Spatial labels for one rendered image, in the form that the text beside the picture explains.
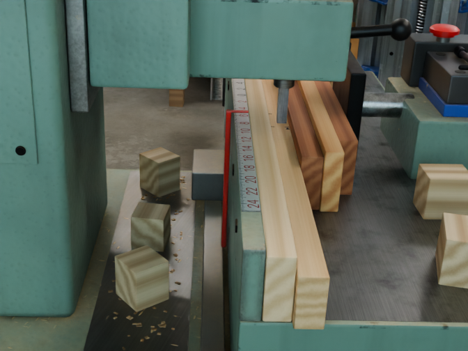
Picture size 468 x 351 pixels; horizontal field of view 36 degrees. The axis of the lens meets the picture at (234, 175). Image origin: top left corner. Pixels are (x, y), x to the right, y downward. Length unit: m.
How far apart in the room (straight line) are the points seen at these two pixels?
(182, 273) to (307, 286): 0.27
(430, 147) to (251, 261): 0.29
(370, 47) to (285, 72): 0.96
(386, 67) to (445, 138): 0.80
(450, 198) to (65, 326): 0.34
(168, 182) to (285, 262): 0.42
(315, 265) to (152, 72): 0.22
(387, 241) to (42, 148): 0.28
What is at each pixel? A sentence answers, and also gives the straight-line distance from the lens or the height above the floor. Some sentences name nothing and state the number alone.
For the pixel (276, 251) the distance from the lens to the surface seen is 0.45.
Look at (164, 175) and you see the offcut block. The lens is 0.84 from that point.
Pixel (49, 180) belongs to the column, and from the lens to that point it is 0.58.
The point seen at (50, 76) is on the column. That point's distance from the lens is 0.55.
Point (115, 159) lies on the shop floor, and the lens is 2.97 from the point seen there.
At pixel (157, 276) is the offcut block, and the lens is 0.65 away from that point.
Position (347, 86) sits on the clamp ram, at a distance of 0.69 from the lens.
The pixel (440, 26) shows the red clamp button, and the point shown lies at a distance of 0.76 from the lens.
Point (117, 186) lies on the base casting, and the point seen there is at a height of 0.80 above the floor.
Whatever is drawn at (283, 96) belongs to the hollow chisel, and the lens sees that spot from 0.66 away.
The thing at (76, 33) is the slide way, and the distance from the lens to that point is 0.57.
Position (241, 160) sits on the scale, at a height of 0.96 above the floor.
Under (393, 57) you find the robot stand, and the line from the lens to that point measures 1.47.
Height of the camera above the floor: 1.18
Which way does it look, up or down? 25 degrees down
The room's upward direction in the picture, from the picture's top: 2 degrees clockwise
